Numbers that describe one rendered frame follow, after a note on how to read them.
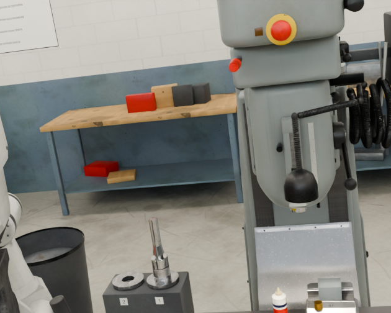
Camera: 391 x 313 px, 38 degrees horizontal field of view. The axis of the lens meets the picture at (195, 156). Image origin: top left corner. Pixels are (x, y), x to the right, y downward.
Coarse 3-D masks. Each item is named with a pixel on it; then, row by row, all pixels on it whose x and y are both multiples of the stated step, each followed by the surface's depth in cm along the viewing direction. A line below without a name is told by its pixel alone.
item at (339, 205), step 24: (240, 96) 181; (240, 120) 183; (240, 144) 191; (336, 192) 184; (264, 216) 190; (288, 216) 189; (312, 216) 188; (336, 216) 186; (360, 216) 193; (360, 240) 191; (360, 264) 193; (360, 288) 195
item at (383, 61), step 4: (380, 44) 159; (384, 44) 156; (380, 48) 160; (384, 48) 157; (380, 52) 160; (384, 52) 157; (380, 56) 160; (384, 56) 157; (380, 60) 161; (384, 60) 158; (380, 64) 162; (384, 64) 158; (380, 68) 162; (384, 68) 159; (384, 72) 159; (384, 76) 160; (388, 80) 168; (380, 88) 163; (380, 92) 163; (380, 96) 164; (380, 100) 164
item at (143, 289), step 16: (128, 272) 164; (176, 272) 160; (112, 288) 158; (128, 288) 156; (144, 288) 156; (160, 288) 154; (176, 288) 153; (112, 304) 156; (128, 304) 155; (144, 304) 154; (160, 304) 153; (176, 304) 152; (192, 304) 164
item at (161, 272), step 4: (168, 260) 156; (152, 264) 155; (156, 264) 154; (160, 264) 154; (164, 264) 154; (168, 264) 156; (156, 268) 154; (160, 268) 154; (164, 268) 155; (168, 268) 156; (156, 272) 155; (160, 272) 155; (164, 272) 155; (168, 272) 156; (156, 276) 155; (160, 276) 155; (164, 276) 155; (168, 276) 156; (156, 280) 156; (160, 280) 155; (164, 280) 155
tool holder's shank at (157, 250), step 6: (150, 222) 152; (156, 222) 152; (150, 228) 153; (156, 228) 153; (156, 234) 153; (156, 240) 154; (156, 246) 154; (162, 246) 155; (156, 252) 154; (162, 252) 154
